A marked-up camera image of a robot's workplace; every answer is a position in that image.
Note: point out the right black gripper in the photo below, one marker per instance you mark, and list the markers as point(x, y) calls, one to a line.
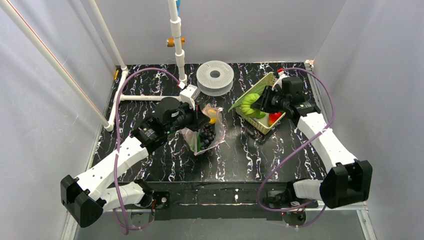
point(265, 102)

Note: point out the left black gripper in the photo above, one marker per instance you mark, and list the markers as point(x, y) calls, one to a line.
point(199, 117)

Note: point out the clear pink zip top bag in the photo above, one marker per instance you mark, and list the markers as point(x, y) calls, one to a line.
point(190, 137)

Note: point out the dark toy grape bunch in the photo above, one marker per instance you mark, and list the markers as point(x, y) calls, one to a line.
point(205, 137)

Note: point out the yellow toy lemon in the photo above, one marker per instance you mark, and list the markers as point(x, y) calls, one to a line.
point(213, 120)

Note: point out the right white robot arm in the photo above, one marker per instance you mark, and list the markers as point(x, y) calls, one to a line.
point(348, 179)

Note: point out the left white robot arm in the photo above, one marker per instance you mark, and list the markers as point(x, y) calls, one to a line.
point(94, 191)

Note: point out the green perforated plastic basket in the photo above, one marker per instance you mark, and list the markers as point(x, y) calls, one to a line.
point(260, 124)

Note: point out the green toy okra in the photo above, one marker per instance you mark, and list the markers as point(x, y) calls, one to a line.
point(250, 96)

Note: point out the grey filament spool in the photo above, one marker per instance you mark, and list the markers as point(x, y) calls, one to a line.
point(215, 78)

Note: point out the orange pipe clamp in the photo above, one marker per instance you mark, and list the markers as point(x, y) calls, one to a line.
point(171, 43)

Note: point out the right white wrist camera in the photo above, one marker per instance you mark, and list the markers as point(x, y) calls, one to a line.
point(278, 85)

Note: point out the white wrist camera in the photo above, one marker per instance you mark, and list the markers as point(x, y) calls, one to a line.
point(278, 85)
point(189, 95)

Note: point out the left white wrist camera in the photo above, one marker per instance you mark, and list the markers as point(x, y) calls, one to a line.
point(189, 95)

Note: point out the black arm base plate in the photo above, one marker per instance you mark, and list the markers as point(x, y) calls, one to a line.
point(219, 200)

